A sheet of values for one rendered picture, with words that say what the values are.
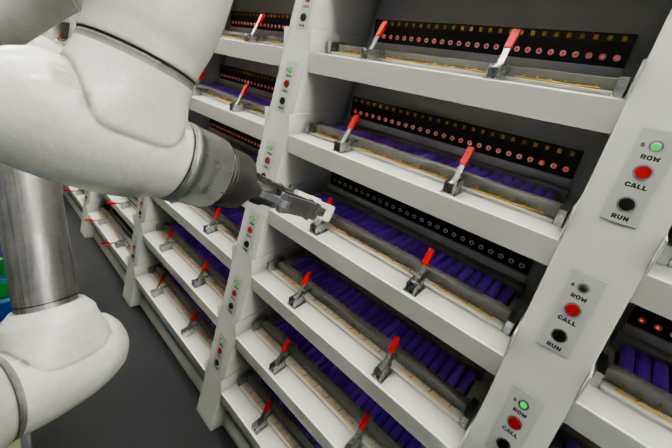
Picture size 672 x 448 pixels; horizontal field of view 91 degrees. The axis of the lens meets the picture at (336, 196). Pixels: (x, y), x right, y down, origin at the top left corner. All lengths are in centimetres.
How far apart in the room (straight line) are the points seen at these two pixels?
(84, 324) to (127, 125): 58
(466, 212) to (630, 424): 34
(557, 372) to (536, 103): 39
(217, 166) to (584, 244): 49
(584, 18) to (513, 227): 44
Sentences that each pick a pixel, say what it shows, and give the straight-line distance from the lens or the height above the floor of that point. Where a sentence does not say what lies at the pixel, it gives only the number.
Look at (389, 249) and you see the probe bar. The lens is 74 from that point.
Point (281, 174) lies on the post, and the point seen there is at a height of 85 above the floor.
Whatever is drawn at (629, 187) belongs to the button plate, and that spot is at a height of 105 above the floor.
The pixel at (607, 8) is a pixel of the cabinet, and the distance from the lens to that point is 84.
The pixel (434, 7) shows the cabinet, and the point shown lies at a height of 134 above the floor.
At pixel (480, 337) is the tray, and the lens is 64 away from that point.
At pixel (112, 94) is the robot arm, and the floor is 99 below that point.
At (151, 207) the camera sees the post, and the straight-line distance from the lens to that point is 155.
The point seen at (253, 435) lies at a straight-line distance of 114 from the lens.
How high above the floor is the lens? 103
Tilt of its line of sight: 13 degrees down
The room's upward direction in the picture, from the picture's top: 17 degrees clockwise
